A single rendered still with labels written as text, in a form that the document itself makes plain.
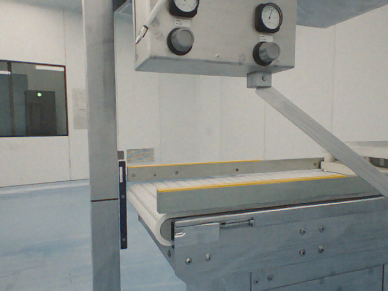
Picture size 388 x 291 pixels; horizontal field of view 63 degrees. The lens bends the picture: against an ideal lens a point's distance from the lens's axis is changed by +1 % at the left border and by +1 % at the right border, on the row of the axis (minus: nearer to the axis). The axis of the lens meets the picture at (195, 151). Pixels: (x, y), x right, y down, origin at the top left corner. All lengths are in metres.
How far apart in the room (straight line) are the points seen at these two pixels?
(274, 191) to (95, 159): 0.39
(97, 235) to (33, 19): 5.28
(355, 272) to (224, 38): 0.55
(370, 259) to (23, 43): 5.49
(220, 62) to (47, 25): 5.50
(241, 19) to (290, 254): 0.38
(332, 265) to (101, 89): 0.59
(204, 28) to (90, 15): 0.36
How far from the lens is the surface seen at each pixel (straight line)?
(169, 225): 0.47
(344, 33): 4.50
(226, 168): 0.78
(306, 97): 4.68
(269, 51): 0.45
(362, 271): 0.79
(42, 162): 5.67
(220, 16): 0.45
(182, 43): 0.40
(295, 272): 0.66
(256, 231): 0.53
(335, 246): 0.64
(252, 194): 0.50
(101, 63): 0.72
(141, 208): 0.57
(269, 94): 0.52
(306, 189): 0.56
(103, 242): 0.75
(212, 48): 0.44
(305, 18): 0.97
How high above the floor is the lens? 1.02
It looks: 5 degrees down
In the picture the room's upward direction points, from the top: straight up
